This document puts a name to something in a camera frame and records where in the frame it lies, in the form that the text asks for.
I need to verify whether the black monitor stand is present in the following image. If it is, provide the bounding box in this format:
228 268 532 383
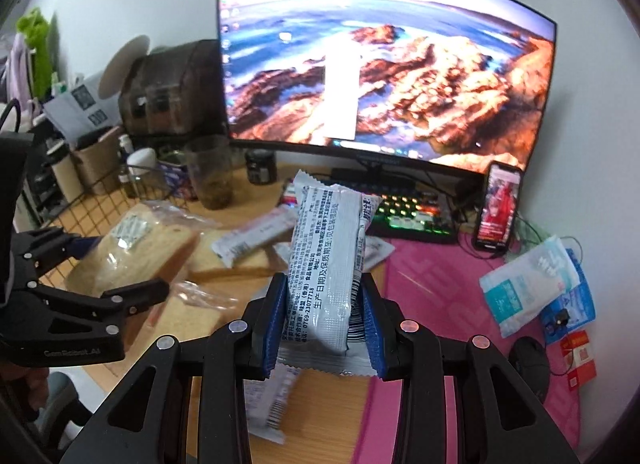
330 161 456 199

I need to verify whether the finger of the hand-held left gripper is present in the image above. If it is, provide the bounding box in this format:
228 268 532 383
29 279 172 333
12 227 102 275

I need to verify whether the blue white wipes packet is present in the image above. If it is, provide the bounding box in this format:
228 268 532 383
157 149 198 199

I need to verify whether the black computer mouse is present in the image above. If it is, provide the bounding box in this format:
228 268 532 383
509 336 551 402

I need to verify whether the white grey snack packet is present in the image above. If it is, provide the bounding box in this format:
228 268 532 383
277 170 383 377

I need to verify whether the green plush toy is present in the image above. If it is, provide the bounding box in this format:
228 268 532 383
16 7 53 89

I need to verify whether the blue flat packet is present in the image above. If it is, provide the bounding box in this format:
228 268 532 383
542 249 598 345

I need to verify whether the thick bagged bread slice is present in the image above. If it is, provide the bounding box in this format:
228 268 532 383
65 201 241 345

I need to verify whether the white flat paper packet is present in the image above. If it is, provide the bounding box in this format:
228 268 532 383
362 236 393 272

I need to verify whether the white barcode snack packet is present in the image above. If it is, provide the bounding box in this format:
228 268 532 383
245 366 301 442

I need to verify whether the curved computer monitor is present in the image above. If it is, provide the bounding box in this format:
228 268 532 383
216 0 558 177

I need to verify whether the red white card pack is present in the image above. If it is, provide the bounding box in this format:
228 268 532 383
560 329 598 390

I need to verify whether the beige tumbler black lid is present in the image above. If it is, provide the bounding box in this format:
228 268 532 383
47 141 83 205

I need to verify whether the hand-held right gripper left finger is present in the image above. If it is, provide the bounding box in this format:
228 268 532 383
60 274 288 464

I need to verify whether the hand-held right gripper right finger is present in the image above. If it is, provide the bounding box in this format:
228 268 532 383
357 274 583 464

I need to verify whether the black smartphone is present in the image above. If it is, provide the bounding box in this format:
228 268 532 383
472 161 525 251

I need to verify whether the pink desk mat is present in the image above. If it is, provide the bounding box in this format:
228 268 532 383
345 229 601 464

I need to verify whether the white blue tissue pack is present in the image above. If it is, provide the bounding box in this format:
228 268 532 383
479 236 583 337

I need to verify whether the white round disc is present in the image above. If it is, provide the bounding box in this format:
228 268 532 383
102 35 151 94

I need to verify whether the small black gadget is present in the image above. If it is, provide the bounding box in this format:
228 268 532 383
542 309 571 335

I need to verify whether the backlit mechanical keyboard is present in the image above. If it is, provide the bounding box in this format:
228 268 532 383
367 189 461 245

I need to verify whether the thin bagged bread slice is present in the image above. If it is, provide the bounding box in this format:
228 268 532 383
187 231 281 285

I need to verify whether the white long snack packet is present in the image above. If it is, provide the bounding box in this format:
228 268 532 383
210 206 301 267

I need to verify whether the black wire basket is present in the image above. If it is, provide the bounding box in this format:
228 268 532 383
22 156 211 295

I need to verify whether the clear plastic cup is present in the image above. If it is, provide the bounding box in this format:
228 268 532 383
185 135 236 211

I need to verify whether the white printed paper bag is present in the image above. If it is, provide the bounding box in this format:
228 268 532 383
42 74 123 145

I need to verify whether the small black jar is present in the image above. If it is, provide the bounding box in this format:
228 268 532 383
245 149 277 185

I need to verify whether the brown cardboard box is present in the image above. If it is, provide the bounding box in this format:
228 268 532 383
70 126 126 195

